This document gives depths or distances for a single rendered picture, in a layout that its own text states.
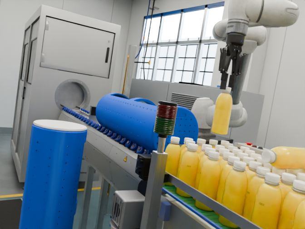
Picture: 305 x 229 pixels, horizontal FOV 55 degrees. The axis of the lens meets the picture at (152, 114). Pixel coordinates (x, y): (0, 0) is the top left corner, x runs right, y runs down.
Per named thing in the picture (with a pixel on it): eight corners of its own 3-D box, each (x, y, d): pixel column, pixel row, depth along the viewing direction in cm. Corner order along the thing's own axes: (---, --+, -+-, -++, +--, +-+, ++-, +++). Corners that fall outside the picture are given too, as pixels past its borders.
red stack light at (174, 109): (169, 116, 96) (170, 105, 96) (179, 120, 91) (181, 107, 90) (151, 115, 93) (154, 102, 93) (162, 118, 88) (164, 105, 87)
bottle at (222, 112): (227, 135, 126) (234, 92, 124) (210, 132, 128) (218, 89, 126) (227, 133, 133) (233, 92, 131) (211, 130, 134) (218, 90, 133)
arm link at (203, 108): (189, 124, 226) (191, 96, 224) (212, 126, 225) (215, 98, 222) (189, 127, 210) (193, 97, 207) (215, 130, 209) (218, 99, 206)
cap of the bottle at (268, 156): (265, 150, 93) (261, 150, 92) (275, 150, 90) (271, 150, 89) (265, 163, 93) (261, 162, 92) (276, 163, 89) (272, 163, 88)
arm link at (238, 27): (223, 21, 128) (220, 34, 128) (238, 17, 120) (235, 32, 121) (238, 26, 133) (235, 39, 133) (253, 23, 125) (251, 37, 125)
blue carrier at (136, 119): (128, 130, 233) (132, 94, 230) (195, 161, 157) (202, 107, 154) (93, 129, 219) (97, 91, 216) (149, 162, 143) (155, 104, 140)
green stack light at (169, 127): (166, 131, 97) (168, 117, 96) (177, 136, 91) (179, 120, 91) (149, 130, 93) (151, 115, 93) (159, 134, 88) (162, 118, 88)
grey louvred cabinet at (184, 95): (138, 164, 511) (151, 82, 501) (242, 218, 343) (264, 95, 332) (111, 166, 478) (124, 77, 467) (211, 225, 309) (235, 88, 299)
